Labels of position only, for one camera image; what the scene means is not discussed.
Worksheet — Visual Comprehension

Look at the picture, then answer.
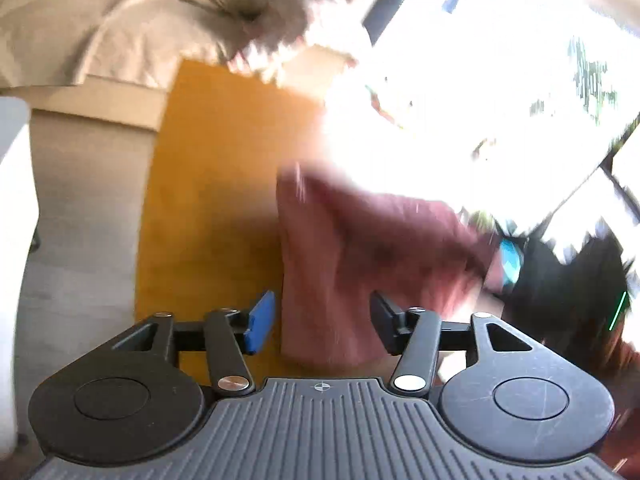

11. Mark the pink knitted garment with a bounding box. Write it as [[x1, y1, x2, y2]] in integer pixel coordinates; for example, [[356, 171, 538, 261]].
[[276, 165, 502, 370]]

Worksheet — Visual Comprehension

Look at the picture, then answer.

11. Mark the blue plastic basin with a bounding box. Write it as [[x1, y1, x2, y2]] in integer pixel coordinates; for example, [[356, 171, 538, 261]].
[[499, 238, 524, 287]]

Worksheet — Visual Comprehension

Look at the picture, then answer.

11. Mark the floral pink blanket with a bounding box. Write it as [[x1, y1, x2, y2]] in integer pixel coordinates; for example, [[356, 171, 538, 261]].
[[227, 0, 371, 82]]

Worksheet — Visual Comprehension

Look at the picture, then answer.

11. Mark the beige sofa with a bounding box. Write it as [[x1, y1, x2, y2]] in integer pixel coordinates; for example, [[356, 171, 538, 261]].
[[0, 0, 321, 134]]

